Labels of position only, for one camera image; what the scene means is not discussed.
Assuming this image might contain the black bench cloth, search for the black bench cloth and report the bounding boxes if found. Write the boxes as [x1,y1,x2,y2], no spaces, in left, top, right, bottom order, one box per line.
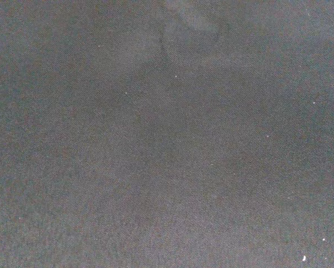
[0,0,334,268]

